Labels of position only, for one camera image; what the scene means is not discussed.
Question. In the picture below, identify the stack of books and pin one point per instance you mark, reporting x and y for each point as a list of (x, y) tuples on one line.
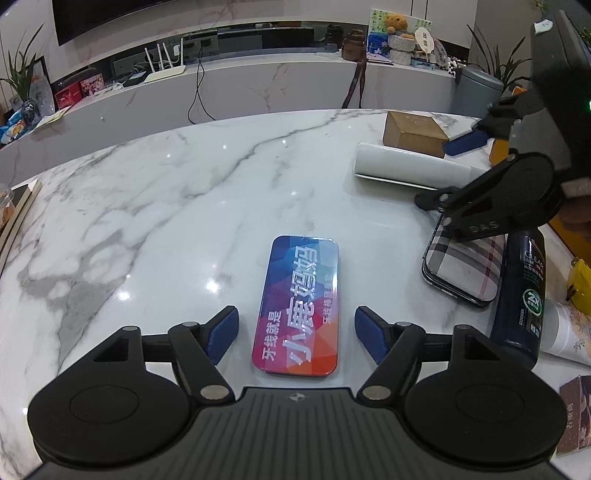
[(23, 207)]

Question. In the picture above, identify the black set-top box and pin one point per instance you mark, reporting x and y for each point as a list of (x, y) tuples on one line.
[(135, 81)]

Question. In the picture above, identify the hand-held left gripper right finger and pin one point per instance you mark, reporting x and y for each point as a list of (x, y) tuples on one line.
[(369, 332)]

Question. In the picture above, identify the brown cardboard box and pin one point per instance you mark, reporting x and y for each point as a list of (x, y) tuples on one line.
[(411, 134)]

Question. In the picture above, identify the dark shampoo bottle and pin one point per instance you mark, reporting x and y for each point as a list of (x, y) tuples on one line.
[(521, 300)]

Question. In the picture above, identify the black television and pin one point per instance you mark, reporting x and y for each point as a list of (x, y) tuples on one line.
[(138, 18)]

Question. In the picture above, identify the dark glass vase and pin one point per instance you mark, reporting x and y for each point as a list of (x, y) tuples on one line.
[(30, 113)]

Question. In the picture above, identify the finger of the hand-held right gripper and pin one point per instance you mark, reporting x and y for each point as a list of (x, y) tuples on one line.
[(475, 203), (464, 144)]

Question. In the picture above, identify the patterned plate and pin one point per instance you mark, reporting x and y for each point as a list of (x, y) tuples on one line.
[(439, 53)]

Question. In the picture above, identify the brown teddy bear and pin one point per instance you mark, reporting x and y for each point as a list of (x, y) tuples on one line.
[(397, 23)]

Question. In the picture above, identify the white router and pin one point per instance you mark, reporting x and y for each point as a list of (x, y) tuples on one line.
[(164, 74)]

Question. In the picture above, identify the white floral tube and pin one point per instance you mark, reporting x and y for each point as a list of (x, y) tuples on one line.
[(568, 332)]

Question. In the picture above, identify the yellow paper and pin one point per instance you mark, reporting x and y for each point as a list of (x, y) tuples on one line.
[(51, 117)]

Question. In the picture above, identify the brown camera bag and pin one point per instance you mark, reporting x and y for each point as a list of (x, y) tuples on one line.
[(354, 46)]

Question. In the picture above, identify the brown patterned box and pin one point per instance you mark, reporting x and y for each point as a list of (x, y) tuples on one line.
[(577, 415)]

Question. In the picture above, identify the colourful tin box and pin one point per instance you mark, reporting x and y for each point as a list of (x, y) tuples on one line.
[(295, 314)]

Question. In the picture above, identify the blue snack packets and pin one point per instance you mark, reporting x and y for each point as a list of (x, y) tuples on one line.
[(13, 128)]

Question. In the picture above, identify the clear snack container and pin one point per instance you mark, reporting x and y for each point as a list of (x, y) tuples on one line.
[(5, 207)]

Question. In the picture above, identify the white woven basket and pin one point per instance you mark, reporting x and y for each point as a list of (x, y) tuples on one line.
[(400, 44), (400, 57)]

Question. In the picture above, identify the long white box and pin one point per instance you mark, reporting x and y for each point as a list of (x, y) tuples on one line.
[(401, 164)]

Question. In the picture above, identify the white round fan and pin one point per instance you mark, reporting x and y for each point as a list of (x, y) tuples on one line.
[(424, 39)]

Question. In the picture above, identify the framed picture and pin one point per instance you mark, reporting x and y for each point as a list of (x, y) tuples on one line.
[(40, 83)]

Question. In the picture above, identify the plaid glasses case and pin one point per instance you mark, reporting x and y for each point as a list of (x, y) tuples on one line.
[(466, 272)]

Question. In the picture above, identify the grey lidded bin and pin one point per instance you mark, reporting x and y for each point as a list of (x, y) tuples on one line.
[(475, 92)]

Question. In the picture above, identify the green potted plant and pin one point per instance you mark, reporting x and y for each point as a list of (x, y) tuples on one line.
[(501, 69), (21, 74)]

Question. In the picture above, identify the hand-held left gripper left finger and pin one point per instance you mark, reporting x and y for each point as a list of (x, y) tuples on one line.
[(224, 330)]

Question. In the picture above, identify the yellow plastic object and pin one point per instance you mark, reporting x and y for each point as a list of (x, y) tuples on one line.
[(579, 279)]

